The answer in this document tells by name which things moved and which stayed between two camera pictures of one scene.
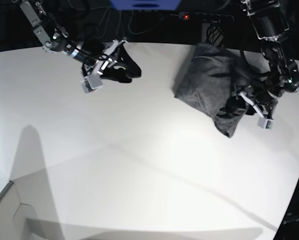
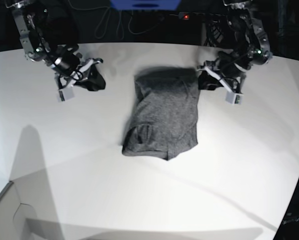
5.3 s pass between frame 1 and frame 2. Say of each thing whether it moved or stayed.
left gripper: moved
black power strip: stayed
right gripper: moved
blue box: stayed
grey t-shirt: moved
